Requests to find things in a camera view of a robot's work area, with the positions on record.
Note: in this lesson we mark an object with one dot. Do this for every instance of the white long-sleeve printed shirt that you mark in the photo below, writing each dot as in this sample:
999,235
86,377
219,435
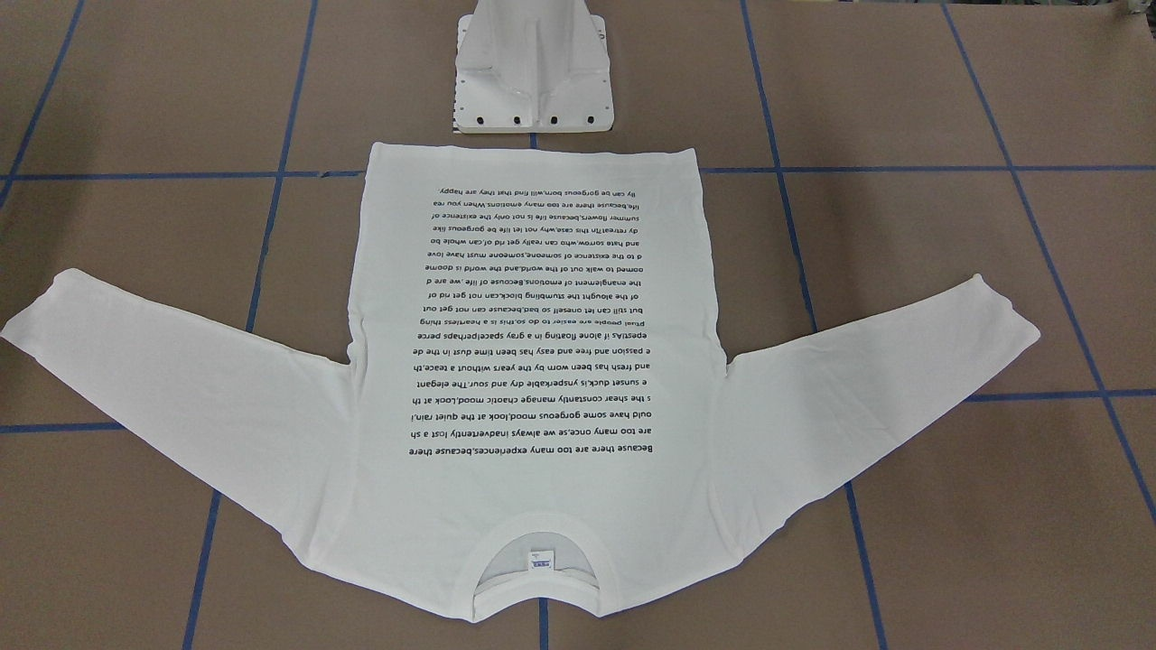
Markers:
536,402

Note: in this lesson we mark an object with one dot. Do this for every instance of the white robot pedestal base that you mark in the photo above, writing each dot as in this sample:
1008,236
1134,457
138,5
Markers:
532,67

